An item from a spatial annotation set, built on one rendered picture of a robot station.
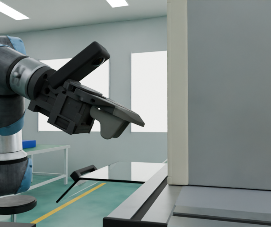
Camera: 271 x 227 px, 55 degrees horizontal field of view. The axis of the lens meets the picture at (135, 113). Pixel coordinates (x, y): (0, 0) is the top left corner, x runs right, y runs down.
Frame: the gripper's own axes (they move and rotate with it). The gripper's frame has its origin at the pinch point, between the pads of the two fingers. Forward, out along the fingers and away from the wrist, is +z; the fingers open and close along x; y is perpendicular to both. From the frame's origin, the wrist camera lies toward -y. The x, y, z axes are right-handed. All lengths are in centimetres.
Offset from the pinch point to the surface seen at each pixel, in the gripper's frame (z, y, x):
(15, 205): -92, 112, -123
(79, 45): -313, -41, -468
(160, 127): -76, 45, -468
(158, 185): 8.8, 4.1, 15.1
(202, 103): 9.4, -5.7, 14.3
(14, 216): -95, 126, -132
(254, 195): 17.1, 0.2, 16.3
